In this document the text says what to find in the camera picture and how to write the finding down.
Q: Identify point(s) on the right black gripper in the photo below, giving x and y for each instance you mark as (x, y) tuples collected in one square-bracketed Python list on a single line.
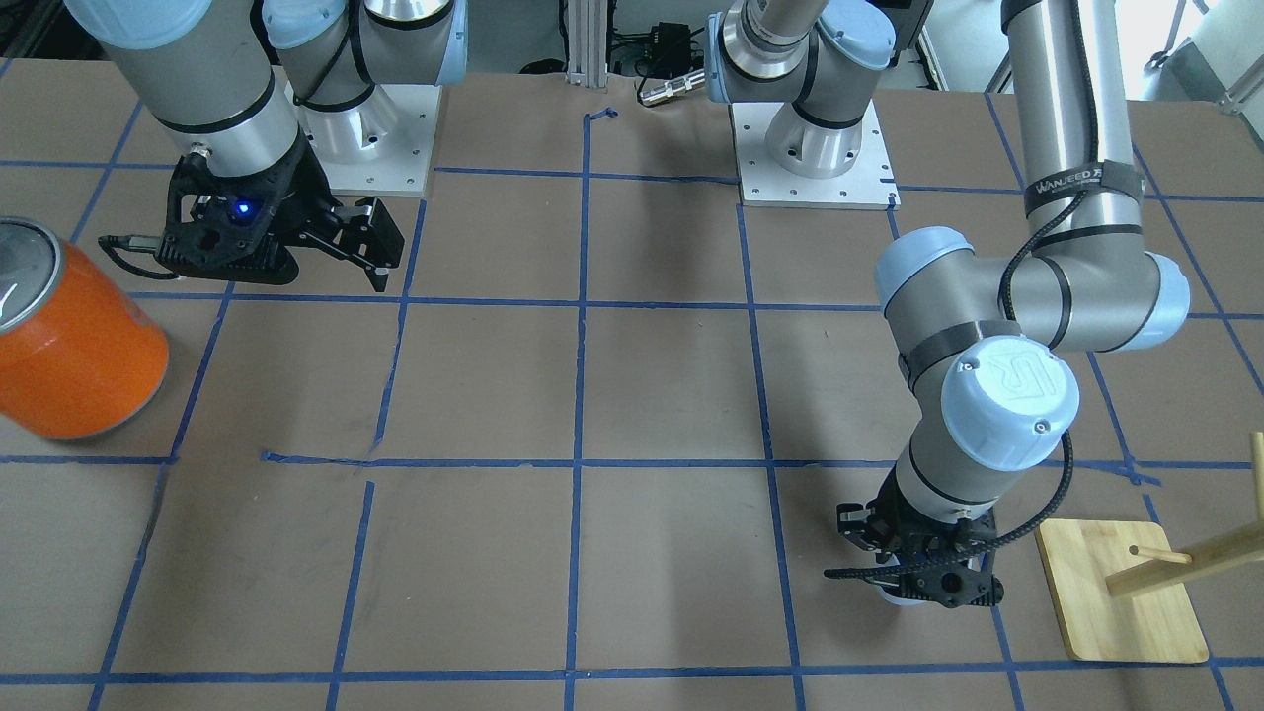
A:
[(303, 190)]

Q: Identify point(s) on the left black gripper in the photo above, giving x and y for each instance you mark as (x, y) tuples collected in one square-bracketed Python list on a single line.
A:
[(886, 510)]

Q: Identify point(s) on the white cup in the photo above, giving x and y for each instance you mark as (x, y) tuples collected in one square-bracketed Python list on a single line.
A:
[(893, 595)]

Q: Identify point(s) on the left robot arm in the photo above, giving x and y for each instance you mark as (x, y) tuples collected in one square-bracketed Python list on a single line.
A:
[(979, 341)]

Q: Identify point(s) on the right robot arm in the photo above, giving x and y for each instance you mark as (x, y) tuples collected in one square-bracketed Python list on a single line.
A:
[(264, 100)]

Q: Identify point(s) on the wooden mug stand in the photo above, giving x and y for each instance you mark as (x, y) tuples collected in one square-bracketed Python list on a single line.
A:
[(1119, 587)]

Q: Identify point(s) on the orange canister with grey lid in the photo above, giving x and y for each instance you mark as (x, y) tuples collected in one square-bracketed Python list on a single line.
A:
[(78, 357)]

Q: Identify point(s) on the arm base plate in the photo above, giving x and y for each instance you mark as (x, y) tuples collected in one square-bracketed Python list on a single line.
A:
[(784, 161), (378, 145)]

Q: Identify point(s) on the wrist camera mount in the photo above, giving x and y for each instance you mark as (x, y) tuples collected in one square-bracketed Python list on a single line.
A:
[(204, 234)]

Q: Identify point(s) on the aluminium frame post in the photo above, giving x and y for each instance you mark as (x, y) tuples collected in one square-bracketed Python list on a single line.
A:
[(587, 26)]

